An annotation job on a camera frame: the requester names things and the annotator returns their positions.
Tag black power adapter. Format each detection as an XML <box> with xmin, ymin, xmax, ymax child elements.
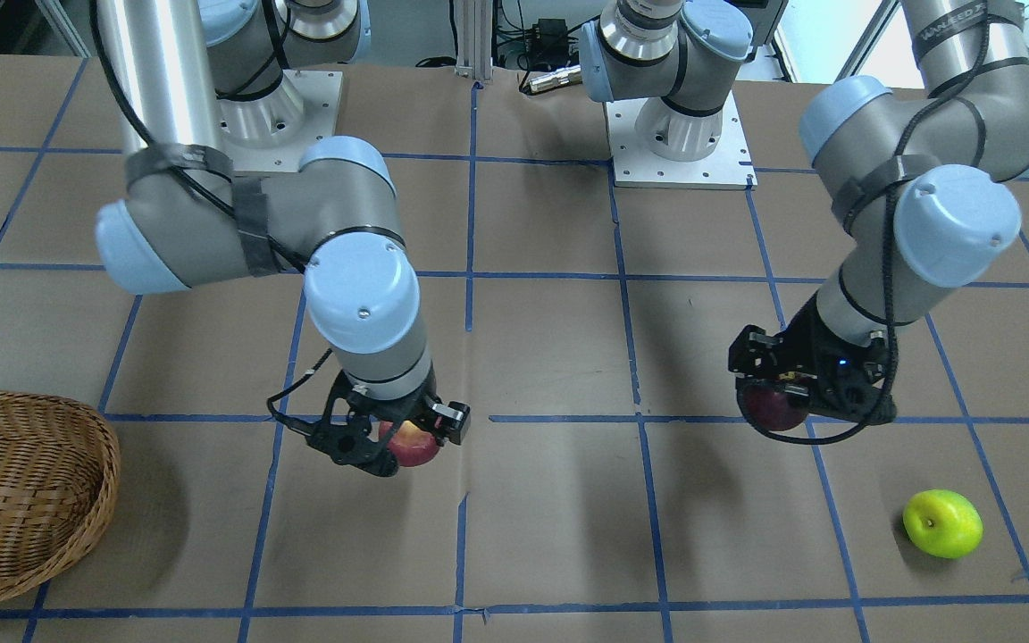
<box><xmin>526</xmin><ymin>17</ymin><xmax>569</xmax><ymax>57</ymax></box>

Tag silver metal connector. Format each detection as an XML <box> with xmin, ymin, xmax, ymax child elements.
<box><xmin>519</xmin><ymin>65</ymin><xmax>582</xmax><ymax>96</ymax></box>

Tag aluminium frame post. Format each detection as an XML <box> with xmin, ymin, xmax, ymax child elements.
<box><xmin>450</xmin><ymin>0</ymin><xmax>495</xmax><ymax>86</ymax></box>

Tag black braided cable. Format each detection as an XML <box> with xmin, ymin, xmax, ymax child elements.
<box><xmin>742</xmin><ymin>0</ymin><xmax>998</xmax><ymax>446</ymax></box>

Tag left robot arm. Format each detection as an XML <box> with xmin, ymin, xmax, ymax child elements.
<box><xmin>580</xmin><ymin>1</ymin><xmax>1029</xmax><ymax>444</ymax></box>

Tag green apple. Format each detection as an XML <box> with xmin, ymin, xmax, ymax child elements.
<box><xmin>901</xmin><ymin>489</ymin><xmax>984</xmax><ymax>559</ymax></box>

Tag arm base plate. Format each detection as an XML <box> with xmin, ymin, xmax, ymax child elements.
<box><xmin>604</xmin><ymin>93</ymin><xmax>758</xmax><ymax>190</ymax></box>
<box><xmin>217</xmin><ymin>70</ymin><xmax>344</xmax><ymax>176</ymax></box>

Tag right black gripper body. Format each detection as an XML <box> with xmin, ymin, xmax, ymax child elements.
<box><xmin>304</xmin><ymin>374</ymin><xmax>443</xmax><ymax>473</ymax></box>

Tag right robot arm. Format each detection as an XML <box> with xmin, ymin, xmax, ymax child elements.
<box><xmin>88</xmin><ymin>1</ymin><xmax>470</xmax><ymax>477</ymax></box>

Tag wicker basket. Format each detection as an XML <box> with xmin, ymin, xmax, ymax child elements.
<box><xmin>0</xmin><ymin>391</ymin><xmax>121</xmax><ymax>603</ymax></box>

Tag dark red apple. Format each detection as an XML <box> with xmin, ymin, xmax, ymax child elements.
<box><xmin>738</xmin><ymin>383</ymin><xmax>809</xmax><ymax>434</ymax></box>

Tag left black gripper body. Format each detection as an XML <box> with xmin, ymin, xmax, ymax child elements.
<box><xmin>774</xmin><ymin>296</ymin><xmax>897</xmax><ymax>426</ymax></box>

